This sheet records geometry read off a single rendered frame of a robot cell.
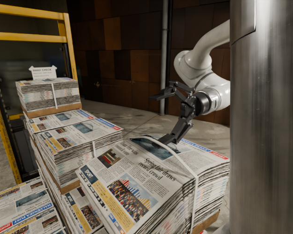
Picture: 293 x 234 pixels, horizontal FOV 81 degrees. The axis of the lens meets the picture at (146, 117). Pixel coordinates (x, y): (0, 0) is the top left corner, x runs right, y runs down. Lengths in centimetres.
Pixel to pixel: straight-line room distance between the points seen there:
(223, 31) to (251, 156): 44
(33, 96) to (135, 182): 109
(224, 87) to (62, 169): 78
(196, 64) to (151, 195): 47
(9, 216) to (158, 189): 109
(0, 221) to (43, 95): 78
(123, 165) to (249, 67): 41
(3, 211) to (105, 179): 102
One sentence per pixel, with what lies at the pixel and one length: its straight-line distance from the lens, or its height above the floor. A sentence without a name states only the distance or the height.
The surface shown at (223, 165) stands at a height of 116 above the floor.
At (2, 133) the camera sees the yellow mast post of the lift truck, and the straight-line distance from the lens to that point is 201.
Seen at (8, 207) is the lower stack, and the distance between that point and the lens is 146.
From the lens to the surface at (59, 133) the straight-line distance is 107.
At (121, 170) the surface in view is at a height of 118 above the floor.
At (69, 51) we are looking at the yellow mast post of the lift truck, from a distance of 200.
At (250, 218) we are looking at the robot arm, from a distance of 21.
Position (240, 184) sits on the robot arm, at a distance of 20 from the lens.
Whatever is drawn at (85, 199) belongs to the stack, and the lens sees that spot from 95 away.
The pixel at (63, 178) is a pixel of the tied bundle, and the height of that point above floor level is 92.
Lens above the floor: 148
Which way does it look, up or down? 20 degrees down
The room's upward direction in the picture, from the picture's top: straight up
